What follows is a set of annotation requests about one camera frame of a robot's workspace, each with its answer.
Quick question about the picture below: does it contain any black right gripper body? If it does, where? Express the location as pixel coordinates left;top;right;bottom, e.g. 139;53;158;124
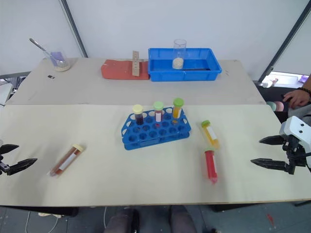
281;134;308;169

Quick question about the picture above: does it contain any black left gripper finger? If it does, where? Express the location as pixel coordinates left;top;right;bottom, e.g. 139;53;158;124
6;158;38;176
0;144;20;155

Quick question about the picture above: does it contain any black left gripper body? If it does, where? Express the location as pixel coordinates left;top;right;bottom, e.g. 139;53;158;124
0;154;8;175

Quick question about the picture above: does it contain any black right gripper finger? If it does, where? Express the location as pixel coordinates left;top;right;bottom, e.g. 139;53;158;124
259;135;286;146
250;158;294;175

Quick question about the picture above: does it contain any brown-red tube, cream cap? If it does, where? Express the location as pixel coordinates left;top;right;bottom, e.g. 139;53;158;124
47;144;86;179

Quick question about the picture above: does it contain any bright red tube, green cap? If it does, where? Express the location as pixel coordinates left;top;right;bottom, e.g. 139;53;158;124
203;147;219;185

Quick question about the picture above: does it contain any yellow tube, green cap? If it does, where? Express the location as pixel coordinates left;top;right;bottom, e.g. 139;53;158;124
200;119;221;150

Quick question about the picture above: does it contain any orange tube, green cap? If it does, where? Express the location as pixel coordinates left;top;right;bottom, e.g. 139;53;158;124
172;97;184;120

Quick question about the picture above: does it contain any blue test tube rack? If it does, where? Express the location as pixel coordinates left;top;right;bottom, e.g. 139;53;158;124
120;107;192;151

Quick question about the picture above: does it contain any red tube, pale green cap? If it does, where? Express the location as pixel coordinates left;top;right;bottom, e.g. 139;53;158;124
153;101;164;124

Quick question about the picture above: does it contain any dark purple tube, yellow cap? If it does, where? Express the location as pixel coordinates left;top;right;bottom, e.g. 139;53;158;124
132;104;144;126

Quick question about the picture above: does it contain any wooden block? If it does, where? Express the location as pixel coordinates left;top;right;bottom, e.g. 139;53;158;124
131;50;141;77

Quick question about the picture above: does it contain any bystander's bare hand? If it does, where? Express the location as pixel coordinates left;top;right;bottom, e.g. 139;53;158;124
282;89;311;109

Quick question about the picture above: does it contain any pink round disc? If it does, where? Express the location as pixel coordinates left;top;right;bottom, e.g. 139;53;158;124
266;101;285;113

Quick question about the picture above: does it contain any grey trousers leg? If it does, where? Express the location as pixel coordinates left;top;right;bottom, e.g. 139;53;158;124
287;103;311;122

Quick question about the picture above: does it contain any wide glass beaker with powder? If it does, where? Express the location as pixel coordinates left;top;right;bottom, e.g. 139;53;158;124
43;47;71;73

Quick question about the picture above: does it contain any blue plastic bin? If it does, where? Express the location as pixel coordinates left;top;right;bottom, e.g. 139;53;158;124
148;47;223;83

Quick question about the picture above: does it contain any tall clear glass beaker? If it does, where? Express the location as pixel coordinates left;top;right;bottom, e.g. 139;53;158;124
172;38;188;70

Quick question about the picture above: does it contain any red-orange cloth mat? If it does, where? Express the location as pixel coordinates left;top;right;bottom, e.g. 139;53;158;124
101;59;150;81

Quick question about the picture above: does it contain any dark bead bracelet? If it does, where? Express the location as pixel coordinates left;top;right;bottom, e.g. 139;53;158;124
297;86;311;98

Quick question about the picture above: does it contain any white floor cable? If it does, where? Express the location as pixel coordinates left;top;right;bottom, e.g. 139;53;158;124
25;210;62;233

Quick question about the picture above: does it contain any dark metal frame pole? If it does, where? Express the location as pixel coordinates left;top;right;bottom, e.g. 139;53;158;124
60;0;88;58
258;0;311;83

